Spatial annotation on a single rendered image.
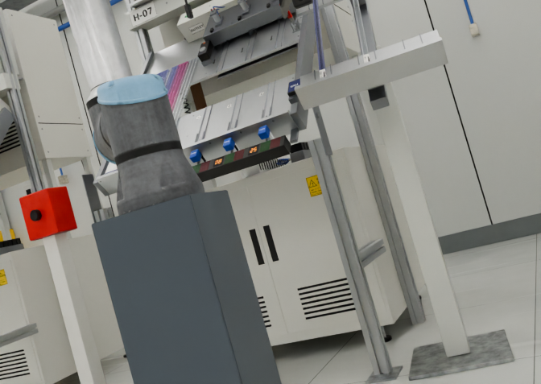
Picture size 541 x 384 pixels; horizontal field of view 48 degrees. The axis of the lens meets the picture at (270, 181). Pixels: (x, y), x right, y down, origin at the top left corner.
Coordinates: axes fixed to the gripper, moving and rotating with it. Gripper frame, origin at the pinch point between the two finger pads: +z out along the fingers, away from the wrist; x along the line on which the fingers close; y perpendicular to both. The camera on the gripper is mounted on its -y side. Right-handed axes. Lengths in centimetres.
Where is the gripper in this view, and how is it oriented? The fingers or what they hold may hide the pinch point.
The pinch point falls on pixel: (312, 11)
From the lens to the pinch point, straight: 167.0
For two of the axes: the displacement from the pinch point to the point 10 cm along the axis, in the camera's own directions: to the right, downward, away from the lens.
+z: 3.6, 4.6, 8.1
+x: -9.3, 2.6, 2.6
